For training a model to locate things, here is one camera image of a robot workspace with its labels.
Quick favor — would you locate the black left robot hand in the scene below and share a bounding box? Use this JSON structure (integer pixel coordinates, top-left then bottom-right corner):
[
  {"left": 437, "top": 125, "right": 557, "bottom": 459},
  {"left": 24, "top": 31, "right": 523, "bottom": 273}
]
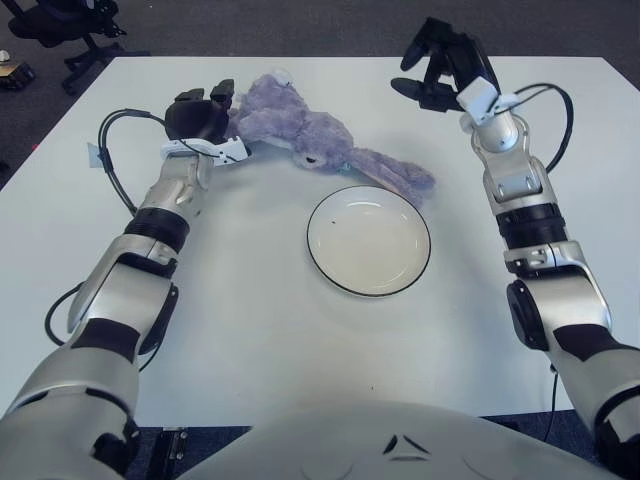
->
[{"left": 163, "top": 78, "right": 239, "bottom": 146}]

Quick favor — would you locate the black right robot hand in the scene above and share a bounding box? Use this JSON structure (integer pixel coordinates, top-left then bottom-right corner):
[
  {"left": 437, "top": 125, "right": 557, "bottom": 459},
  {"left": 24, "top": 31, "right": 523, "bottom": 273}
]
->
[{"left": 390, "top": 17, "right": 501, "bottom": 114}]

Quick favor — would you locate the purple plush bunny doll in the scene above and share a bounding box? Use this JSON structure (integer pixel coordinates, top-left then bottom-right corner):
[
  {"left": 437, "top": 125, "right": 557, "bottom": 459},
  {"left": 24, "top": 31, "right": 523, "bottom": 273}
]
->
[{"left": 228, "top": 69, "right": 436, "bottom": 206}]

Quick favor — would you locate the white plate black rim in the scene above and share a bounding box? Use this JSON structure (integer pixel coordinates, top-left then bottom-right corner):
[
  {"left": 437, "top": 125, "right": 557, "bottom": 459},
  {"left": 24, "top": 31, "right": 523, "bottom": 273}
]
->
[{"left": 305, "top": 185, "right": 432, "bottom": 300}]

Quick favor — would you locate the black office chair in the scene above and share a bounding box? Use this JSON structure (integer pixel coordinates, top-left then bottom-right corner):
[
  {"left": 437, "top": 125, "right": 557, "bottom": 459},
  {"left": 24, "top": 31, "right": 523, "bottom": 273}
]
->
[{"left": 7, "top": 0, "right": 151, "bottom": 96}]

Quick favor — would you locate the brown cardboard box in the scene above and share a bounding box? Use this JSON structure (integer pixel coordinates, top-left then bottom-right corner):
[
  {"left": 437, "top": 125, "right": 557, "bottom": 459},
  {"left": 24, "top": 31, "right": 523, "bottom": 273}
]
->
[{"left": 0, "top": 60, "right": 37, "bottom": 91}]

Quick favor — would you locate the grey robot torso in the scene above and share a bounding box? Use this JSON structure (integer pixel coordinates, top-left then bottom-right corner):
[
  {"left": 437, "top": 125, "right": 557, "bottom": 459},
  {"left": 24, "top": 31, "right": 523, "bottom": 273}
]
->
[{"left": 174, "top": 399, "right": 616, "bottom": 480}]

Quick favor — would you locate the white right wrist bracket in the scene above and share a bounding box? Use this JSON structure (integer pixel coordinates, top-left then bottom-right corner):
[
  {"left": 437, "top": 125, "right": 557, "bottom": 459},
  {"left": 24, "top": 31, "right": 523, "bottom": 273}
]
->
[{"left": 455, "top": 75, "right": 501, "bottom": 126}]

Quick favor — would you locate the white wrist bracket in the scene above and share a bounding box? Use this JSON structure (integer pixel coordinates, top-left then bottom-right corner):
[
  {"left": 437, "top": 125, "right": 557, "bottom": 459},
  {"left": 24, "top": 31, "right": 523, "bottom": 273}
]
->
[
  {"left": 159, "top": 137, "right": 251, "bottom": 166},
  {"left": 455, "top": 75, "right": 501, "bottom": 126}
]

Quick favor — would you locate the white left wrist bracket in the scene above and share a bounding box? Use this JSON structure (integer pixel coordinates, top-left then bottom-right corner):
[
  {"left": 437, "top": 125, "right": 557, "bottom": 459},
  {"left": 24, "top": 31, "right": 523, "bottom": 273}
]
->
[{"left": 159, "top": 137, "right": 251, "bottom": 166}]

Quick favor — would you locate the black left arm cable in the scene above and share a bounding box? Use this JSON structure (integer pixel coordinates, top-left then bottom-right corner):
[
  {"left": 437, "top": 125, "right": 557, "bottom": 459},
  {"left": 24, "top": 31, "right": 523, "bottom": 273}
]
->
[{"left": 44, "top": 108, "right": 169, "bottom": 374}]

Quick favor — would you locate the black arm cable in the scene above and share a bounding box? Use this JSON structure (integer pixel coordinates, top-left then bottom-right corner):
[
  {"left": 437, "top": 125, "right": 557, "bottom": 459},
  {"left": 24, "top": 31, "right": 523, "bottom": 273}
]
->
[
  {"left": 497, "top": 83, "right": 575, "bottom": 174},
  {"left": 44, "top": 108, "right": 169, "bottom": 374}
]

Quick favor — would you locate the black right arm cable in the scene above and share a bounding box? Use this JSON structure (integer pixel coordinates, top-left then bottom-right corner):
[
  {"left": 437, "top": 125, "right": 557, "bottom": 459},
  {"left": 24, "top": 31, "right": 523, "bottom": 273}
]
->
[{"left": 497, "top": 83, "right": 575, "bottom": 174}]

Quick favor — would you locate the black table bracket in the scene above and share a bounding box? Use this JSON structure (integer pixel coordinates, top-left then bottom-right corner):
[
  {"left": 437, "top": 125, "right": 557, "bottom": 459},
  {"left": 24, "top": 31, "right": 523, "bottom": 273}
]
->
[{"left": 149, "top": 425, "right": 189, "bottom": 480}]

